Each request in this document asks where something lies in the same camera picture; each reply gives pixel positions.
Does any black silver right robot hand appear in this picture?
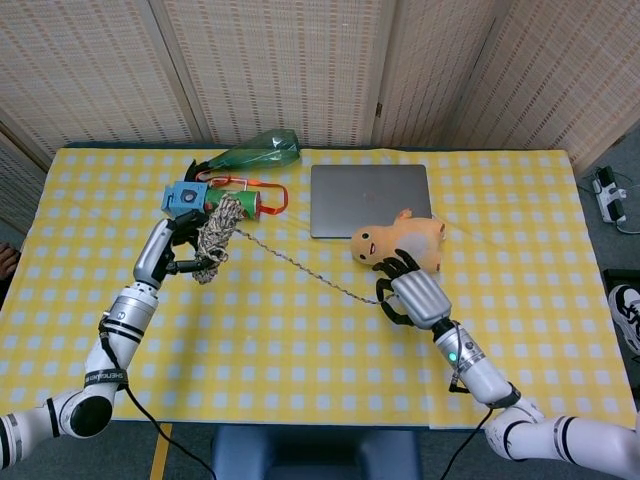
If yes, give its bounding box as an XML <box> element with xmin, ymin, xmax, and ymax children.
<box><xmin>372</xmin><ymin>248</ymin><xmax>454</xmax><ymax>331</ymax></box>

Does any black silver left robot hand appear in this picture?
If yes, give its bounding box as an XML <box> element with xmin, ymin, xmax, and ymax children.
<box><xmin>132</xmin><ymin>209</ymin><xmax>224</xmax><ymax>291</ymax></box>

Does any woven folding screen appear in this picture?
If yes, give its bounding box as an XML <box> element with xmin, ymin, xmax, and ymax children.
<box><xmin>0</xmin><ymin>0</ymin><xmax>640</xmax><ymax>174</ymax></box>

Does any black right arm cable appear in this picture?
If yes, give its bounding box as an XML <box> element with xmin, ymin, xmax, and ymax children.
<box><xmin>439</xmin><ymin>322</ymin><xmax>501</xmax><ymax>480</ymax></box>

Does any green plastic bottle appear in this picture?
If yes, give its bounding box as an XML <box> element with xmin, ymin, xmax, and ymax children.
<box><xmin>204</xmin><ymin>128</ymin><xmax>302</xmax><ymax>174</ymax></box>

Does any black and white rope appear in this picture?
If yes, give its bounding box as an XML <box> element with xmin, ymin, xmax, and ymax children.
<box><xmin>192</xmin><ymin>194</ymin><xmax>396</xmax><ymax>306</ymax></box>

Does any small black object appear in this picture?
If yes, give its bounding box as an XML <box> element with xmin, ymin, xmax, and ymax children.
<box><xmin>183</xmin><ymin>158</ymin><xmax>214</xmax><ymax>182</ymax></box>

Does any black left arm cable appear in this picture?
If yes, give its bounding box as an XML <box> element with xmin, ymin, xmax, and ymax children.
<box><xmin>98</xmin><ymin>319</ymin><xmax>219</xmax><ymax>480</ymax></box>

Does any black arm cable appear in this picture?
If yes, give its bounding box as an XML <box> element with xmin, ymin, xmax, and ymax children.
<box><xmin>439</xmin><ymin>322</ymin><xmax>501</xmax><ymax>480</ymax></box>
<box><xmin>98</xmin><ymin>319</ymin><xmax>219</xmax><ymax>480</ymax></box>

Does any yellow checkered tablecloth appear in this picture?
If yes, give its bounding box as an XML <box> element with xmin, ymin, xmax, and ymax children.
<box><xmin>0</xmin><ymin>147</ymin><xmax>639</xmax><ymax>431</ymax></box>

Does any yellow plush toy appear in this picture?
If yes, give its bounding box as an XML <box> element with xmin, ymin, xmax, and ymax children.
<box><xmin>349</xmin><ymin>209</ymin><xmax>448</xmax><ymax>274</ymax></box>

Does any black white sneaker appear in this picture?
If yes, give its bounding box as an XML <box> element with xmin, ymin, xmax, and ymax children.
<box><xmin>608</xmin><ymin>284</ymin><xmax>640</xmax><ymax>356</ymax></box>

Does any grey closed laptop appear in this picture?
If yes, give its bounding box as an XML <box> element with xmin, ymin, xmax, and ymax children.
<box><xmin>310</xmin><ymin>163</ymin><xmax>434</xmax><ymax>240</ymax></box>

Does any blue carton box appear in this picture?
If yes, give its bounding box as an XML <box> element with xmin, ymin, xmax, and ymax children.
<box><xmin>160</xmin><ymin>180</ymin><xmax>209</xmax><ymax>221</ymax></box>

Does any orange strap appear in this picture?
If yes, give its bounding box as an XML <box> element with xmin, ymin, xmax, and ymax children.
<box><xmin>194</xmin><ymin>169</ymin><xmax>290</xmax><ymax>217</ymax></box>

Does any green Pringles can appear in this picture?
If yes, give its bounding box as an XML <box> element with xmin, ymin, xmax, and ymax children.
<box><xmin>202</xmin><ymin>187</ymin><xmax>264</xmax><ymax>221</ymax></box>

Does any white power strip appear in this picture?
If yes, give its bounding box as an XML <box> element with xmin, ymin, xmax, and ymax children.
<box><xmin>592</xmin><ymin>167</ymin><xmax>629</xmax><ymax>225</ymax></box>

